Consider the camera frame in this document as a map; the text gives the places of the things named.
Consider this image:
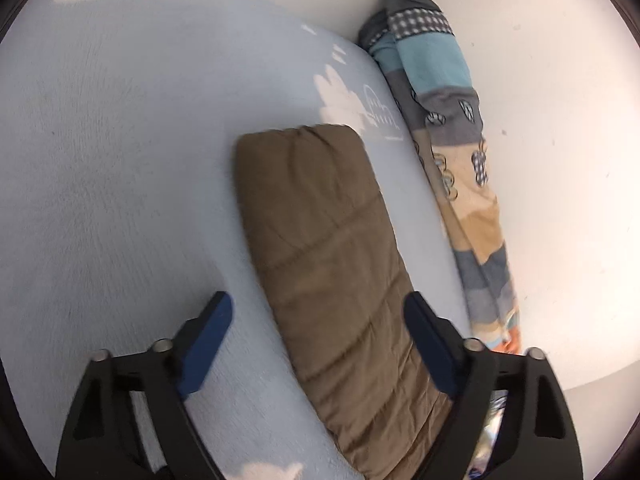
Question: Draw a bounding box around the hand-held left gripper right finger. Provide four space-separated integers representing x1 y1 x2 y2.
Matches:
403 291 585 480

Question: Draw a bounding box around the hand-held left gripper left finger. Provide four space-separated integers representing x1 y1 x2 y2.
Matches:
54 291 236 480

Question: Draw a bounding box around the brown quilted garment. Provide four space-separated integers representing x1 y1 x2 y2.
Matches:
234 124 468 480

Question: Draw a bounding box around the light blue cloud blanket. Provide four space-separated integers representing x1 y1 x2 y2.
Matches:
0 0 475 480

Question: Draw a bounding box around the patchwork bolster pillow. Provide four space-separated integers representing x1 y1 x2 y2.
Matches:
357 0 522 357

